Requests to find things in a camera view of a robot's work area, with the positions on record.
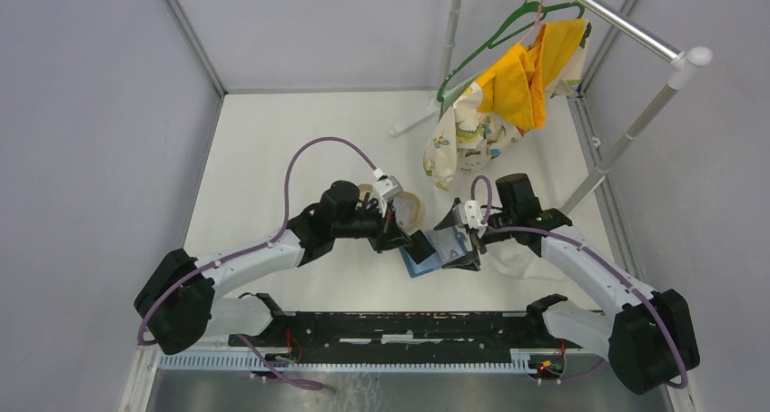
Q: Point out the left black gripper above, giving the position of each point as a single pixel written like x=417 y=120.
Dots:
x=388 y=233

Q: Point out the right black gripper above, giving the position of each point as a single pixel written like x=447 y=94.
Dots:
x=469 y=260

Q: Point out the blue card holder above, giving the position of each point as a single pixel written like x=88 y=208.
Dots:
x=438 y=239

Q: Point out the beige oval tray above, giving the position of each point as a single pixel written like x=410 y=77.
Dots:
x=407 y=206

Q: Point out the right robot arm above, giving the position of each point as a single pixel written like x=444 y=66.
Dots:
x=645 y=335

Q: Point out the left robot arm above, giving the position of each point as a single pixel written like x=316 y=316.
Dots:
x=188 y=298

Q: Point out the white cloth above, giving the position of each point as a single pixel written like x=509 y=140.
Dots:
x=519 y=259

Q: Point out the dinosaur print yellow garment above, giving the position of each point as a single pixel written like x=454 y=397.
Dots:
x=501 y=105

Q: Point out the green clothes hanger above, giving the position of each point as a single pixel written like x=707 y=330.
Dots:
x=500 y=36

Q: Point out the pink clothes hanger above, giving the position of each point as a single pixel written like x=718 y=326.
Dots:
x=535 y=23

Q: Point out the metal clothes rack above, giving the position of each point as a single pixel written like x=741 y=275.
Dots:
x=684 y=64

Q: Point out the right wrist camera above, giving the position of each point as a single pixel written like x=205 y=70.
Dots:
x=469 y=214

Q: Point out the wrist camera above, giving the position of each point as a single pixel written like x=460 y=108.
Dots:
x=385 y=187
x=469 y=214

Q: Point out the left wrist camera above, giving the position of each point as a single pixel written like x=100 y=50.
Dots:
x=385 y=187

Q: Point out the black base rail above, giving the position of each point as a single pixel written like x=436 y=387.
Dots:
x=403 y=337

